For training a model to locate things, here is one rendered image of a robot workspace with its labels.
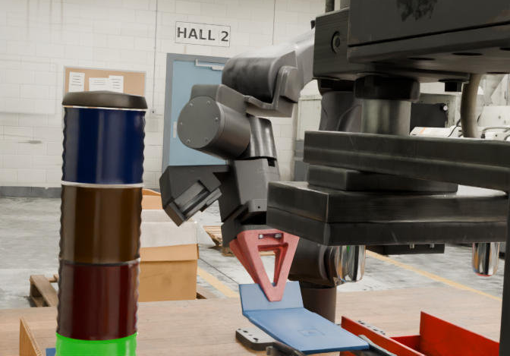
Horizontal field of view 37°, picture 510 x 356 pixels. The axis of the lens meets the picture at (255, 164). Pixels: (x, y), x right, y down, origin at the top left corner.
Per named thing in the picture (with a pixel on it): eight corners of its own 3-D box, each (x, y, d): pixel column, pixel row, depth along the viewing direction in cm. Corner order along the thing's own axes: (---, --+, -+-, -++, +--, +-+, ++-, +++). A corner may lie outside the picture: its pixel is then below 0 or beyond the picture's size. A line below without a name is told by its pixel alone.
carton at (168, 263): (213, 316, 413) (218, 223, 410) (97, 321, 390) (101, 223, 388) (181, 289, 474) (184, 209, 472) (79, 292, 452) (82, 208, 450)
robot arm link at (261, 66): (275, 60, 83) (388, 9, 106) (209, 61, 88) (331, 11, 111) (288, 166, 87) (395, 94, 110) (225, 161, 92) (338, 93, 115)
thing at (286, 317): (296, 307, 84) (297, 280, 84) (369, 348, 70) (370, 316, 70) (237, 310, 81) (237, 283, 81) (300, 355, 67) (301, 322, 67)
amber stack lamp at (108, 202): (130, 247, 38) (132, 181, 38) (149, 261, 35) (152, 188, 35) (51, 249, 37) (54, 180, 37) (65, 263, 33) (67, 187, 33)
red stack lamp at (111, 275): (127, 316, 38) (129, 250, 38) (146, 337, 35) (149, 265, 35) (49, 321, 37) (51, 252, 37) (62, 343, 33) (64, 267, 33)
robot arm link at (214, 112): (230, 151, 76) (250, 36, 78) (164, 146, 81) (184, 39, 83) (287, 173, 86) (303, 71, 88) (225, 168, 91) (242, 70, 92)
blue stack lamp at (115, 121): (132, 178, 38) (135, 111, 38) (152, 184, 35) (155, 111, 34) (54, 177, 37) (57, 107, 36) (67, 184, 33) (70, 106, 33)
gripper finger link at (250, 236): (253, 300, 78) (240, 212, 81) (231, 313, 84) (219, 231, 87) (312, 294, 81) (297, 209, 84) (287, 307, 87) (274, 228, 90)
